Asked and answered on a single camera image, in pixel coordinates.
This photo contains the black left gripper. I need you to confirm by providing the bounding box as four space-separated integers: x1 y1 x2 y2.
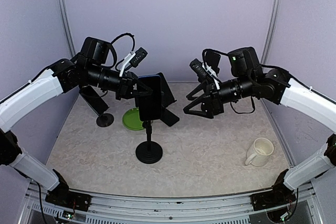
86 62 152 100

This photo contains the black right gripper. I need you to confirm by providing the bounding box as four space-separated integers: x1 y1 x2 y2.
184 72 256 118

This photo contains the blue phone face down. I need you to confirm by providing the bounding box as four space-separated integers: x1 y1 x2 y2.
138 74 162 121

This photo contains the black phone purple edge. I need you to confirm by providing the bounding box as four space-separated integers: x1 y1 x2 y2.
157 72 176 108

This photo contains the black phone teal case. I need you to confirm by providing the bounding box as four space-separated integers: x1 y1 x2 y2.
205 50 221 74

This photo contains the black tall round-base stand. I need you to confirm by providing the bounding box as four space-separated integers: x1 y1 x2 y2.
135 121 163 164

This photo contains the black folding phone stand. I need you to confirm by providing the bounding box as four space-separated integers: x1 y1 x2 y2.
160 108 180 127

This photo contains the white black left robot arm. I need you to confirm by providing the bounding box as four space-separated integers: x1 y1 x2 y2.
1 37 152 206

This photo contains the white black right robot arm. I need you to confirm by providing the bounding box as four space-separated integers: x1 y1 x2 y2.
183 47 335 132

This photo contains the green plate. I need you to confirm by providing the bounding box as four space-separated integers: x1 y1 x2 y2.
122 108 144 131

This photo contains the cream ceramic mug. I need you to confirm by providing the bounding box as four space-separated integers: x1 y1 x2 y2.
245 137 275 167

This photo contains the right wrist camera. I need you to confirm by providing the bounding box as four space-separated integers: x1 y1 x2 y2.
190 59 221 90

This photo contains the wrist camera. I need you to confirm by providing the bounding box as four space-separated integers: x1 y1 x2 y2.
119 47 148 77
190 59 221 90

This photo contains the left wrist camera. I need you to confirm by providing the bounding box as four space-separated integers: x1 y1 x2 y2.
119 47 148 77

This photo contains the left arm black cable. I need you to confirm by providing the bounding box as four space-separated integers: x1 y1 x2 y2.
110 33 137 51

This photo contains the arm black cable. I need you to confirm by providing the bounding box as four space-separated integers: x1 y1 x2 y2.
110 33 137 51
202 48 336 114

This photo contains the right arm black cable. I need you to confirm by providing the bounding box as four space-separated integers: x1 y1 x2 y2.
202 48 336 114

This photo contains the front aluminium rail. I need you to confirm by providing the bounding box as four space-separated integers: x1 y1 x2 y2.
18 179 323 224

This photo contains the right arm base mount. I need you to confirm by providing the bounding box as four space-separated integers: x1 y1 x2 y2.
250 169 297 211

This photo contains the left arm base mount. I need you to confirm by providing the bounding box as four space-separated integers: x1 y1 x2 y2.
45 169 91 212

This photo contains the left aluminium frame post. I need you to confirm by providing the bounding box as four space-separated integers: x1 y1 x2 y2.
57 0 76 56

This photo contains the aluminium frame post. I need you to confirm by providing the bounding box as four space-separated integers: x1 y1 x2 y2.
261 0 281 64
57 0 76 56

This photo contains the right aluminium frame post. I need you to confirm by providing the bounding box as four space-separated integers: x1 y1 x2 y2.
261 0 281 64

